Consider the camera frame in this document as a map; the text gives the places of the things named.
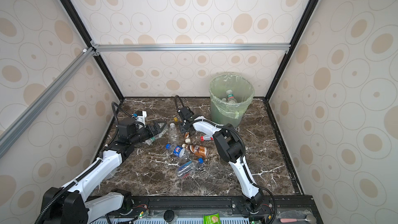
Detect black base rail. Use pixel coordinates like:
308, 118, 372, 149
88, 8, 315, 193
93, 194, 322, 224

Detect small clear plain bottle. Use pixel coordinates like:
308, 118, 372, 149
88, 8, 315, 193
169, 123, 179, 144

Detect pink handled tool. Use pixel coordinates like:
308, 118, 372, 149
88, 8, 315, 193
279, 215, 317, 224

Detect red white label bottle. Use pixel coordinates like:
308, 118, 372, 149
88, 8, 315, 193
226, 90, 238, 104

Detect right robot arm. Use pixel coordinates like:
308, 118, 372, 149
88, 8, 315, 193
174, 95, 277, 223

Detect horizontal aluminium rail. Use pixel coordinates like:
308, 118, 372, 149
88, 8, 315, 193
93, 43, 291, 52

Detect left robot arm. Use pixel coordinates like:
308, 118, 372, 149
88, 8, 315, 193
35, 111, 167, 224

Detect green lined mesh waste bin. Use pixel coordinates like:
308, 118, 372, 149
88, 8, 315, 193
209, 74, 255, 127

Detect blue cap round-label bottle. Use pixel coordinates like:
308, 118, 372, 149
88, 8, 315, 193
165, 144, 190, 159

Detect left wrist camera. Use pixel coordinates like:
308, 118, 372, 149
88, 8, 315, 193
133, 111, 147, 127

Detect green snack packet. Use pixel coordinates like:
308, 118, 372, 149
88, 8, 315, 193
203, 213, 221, 224

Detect red cap lying bottle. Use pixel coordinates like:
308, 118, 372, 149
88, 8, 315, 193
200, 136, 214, 142

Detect green cap clear bottle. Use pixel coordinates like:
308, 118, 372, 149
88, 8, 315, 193
145, 130, 167, 146

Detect crushed blue cap bottle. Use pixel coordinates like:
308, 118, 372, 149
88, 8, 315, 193
176, 158, 204, 178

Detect left diagonal aluminium rail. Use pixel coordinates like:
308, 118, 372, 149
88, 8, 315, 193
1, 47, 94, 156

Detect brown label bottle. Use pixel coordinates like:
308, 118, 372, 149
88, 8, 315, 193
182, 144, 209, 158

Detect black round knob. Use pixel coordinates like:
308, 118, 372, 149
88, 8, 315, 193
163, 209, 178, 224

